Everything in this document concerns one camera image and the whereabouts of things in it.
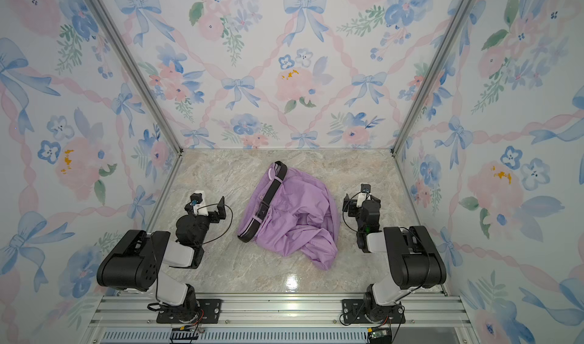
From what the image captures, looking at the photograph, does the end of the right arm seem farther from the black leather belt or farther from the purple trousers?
the black leather belt

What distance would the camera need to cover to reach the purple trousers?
83 centimetres

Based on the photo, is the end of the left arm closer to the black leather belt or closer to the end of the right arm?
the black leather belt

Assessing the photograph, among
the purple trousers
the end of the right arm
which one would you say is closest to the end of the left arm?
the purple trousers

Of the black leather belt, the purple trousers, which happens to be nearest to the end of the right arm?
the purple trousers

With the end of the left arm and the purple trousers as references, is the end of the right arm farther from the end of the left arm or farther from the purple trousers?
the end of the left arm

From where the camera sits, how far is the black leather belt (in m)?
0.87
